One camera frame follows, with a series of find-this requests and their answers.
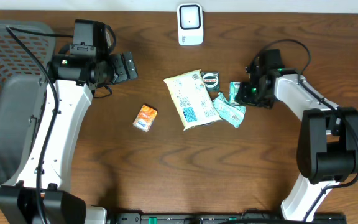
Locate small green tissue pack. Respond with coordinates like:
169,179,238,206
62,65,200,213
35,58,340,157
229,82,241,105

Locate dark green snack packet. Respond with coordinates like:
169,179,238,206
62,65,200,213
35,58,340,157
201,72,220,91

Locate orange tissue pack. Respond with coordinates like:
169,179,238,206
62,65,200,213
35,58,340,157
133,105,158,132

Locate yellow snack bag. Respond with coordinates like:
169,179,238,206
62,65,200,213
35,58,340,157
163,70,222,131

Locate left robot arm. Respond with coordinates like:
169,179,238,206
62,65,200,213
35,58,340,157
0,19,138,223

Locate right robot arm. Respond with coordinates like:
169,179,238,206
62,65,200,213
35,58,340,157
235,49,358,222

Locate white barcode scanner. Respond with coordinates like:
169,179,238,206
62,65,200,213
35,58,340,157
177,3,204,46

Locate grey plastic basket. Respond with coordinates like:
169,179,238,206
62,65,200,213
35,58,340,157
0,20,56,187

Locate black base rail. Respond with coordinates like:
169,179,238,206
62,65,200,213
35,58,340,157
110,212,347,224

